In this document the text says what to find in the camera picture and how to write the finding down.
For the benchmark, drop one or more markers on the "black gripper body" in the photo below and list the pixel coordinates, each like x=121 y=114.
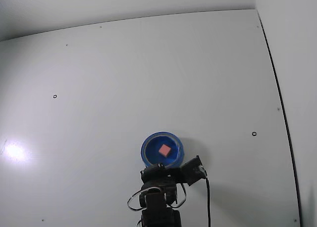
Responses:
x=156 y=172

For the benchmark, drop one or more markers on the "blue tape roll bin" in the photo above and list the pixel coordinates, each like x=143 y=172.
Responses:
x=153 y=157

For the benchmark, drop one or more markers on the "orange cube block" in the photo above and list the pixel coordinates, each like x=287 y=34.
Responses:
x=165 y=150

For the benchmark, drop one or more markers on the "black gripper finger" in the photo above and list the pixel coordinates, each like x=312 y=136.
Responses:
x=147 y=171
x=159 y=169

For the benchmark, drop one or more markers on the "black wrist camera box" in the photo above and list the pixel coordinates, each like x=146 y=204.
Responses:
x=192 y=171

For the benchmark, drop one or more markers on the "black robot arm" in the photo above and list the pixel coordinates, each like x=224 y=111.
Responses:
x=156 y=212

